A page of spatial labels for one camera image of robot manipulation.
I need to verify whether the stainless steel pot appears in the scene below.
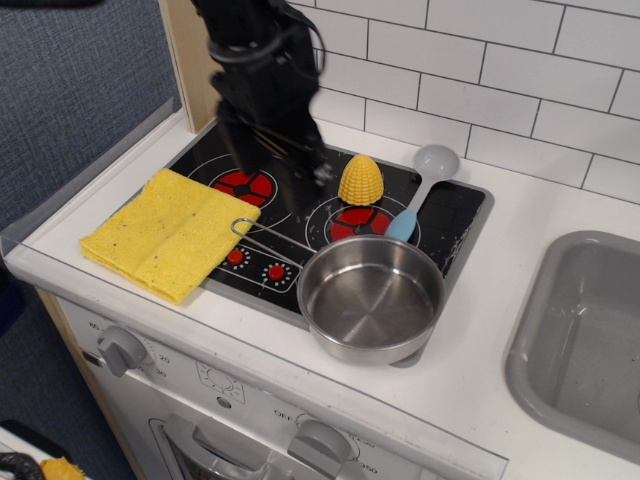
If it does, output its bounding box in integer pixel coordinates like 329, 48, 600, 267
245, 235, 447, 365

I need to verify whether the yellow toy corn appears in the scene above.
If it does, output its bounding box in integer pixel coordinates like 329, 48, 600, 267
338, 154, 384, 206

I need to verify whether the black toy stove top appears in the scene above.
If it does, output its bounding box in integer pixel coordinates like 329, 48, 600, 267
167, 117, 495, 369

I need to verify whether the grey left oven knob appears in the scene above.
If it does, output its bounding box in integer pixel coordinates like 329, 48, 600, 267
98, 326, 147, 378

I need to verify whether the grey oven knob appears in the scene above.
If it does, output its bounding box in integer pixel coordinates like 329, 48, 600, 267
98, 326, 147, 378
287, 420, 357, 479

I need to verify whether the wooden side post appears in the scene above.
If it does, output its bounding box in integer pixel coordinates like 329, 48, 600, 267
158, 0, 220, 134

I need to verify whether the grey spoon blue handle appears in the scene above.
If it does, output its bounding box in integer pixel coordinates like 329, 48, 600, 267
385, 145, 460, 241

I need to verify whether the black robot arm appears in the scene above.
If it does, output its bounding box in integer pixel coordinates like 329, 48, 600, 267
194, 1, 333, 213

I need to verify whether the grey sink basin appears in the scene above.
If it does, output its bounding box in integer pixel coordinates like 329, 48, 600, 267
505, 231, 639, 463

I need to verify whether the yellow object bottom left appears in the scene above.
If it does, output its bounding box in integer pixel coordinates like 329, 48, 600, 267
40, 457, 87, 480

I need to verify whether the white toy oven front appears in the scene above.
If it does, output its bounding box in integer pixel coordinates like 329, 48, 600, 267
54, 297, 481, 480

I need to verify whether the grey right oven knob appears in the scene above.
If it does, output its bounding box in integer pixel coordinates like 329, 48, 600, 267
287, 420, 357, 479

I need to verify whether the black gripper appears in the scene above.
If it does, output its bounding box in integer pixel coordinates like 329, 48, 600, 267
211, 29, 333, 214

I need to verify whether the yellow folded cloth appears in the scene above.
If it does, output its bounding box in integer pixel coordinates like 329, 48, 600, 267
80, 168, 261, 304

